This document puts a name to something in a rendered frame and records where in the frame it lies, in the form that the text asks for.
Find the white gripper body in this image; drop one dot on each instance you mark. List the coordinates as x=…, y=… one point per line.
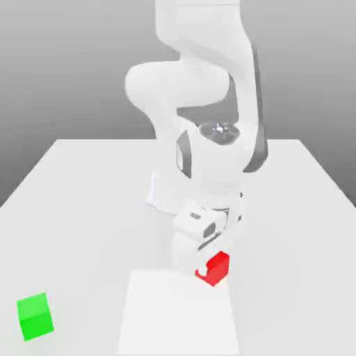
x=186, y=250

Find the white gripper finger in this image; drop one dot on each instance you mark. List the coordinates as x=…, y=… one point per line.
x=201, y=266

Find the small red cube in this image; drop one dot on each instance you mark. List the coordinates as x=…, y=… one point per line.
x=218, y=268

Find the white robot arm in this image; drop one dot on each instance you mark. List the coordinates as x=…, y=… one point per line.
x=211, y=69

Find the small green cube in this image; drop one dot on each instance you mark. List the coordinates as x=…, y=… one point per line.
x=35, y=317

